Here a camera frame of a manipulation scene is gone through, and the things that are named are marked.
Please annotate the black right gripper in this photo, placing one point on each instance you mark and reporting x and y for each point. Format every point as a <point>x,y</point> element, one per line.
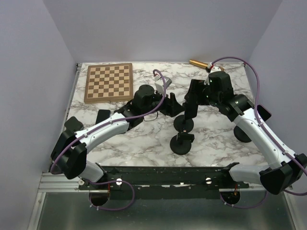
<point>196,86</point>

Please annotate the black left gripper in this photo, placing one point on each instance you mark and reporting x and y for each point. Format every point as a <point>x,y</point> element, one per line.
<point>169,104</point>

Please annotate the black phone stand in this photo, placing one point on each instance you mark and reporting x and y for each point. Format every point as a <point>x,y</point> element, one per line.
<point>180,144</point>
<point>241,135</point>
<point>181,124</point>

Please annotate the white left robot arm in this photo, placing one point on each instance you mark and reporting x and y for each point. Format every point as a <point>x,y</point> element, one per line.
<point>71,149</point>

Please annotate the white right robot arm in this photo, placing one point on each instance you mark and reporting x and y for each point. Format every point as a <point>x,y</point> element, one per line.
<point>284,165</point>

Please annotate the black phone blue edge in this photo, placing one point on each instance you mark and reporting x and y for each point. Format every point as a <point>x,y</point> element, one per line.
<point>102,115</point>

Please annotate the black phone red case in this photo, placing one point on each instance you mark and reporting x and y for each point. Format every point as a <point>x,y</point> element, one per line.
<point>263,112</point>

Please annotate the gold cylinder tube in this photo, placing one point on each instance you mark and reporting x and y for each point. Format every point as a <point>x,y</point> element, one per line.
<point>198,64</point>

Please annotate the wooden chessboard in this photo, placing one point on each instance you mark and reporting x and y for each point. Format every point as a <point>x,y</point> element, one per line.
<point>109,83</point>

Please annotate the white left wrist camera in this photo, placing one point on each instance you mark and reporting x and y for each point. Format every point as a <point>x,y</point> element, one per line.
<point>159,84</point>

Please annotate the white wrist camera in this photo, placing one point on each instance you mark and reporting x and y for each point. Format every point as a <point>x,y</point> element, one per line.
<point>159,84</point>
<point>210,68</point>

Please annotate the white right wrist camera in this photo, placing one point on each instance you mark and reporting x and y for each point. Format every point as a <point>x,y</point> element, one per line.
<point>210,68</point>

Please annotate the black mounting rail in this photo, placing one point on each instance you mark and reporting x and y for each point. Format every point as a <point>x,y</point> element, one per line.
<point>125,182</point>

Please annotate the small black dark mount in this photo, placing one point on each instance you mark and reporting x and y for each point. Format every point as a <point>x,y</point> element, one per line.
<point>73,124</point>

